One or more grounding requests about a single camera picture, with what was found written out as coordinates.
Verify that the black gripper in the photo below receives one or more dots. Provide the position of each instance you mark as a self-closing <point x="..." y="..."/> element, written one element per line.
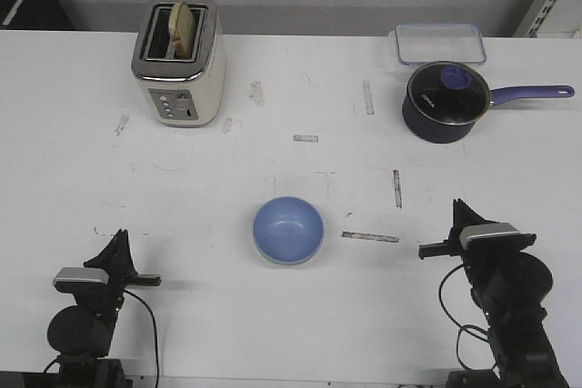
<point x="485" y="258"/>
<point x="110" y="298"/>

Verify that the blue bowl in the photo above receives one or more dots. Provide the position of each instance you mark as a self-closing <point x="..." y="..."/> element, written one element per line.
<point x="288" y="218"/>

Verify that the green bowl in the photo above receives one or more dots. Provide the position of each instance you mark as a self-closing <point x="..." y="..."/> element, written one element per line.
<point x="288" y="252"/>

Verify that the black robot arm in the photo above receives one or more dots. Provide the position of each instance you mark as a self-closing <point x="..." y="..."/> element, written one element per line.
<point x="82" y="333"/>
<point x="508" y="285"/>

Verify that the dark blue saucepan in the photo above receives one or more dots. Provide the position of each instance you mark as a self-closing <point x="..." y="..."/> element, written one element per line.
<point x="437" y="133"/>

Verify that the glass pot lid blue knob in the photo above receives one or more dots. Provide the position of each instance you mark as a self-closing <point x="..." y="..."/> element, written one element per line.
<point x="448" y="93"/>

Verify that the clear plastic food container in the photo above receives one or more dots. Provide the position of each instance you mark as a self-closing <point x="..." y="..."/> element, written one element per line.
<point x="422" y="43"/>

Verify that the cream and steel toaster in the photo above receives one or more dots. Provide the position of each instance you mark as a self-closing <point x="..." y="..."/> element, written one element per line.
<point x="181" y="92"/>

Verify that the white metal shelf rack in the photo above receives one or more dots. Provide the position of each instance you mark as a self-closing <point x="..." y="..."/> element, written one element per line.
<point x="551" y="19"/>

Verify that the toast slice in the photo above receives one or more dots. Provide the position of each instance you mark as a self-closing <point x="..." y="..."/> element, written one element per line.
<point x="182" y="30"/>

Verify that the black box in background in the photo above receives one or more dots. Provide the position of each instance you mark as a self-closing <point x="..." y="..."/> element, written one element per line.
<point x="34" y="15"/>

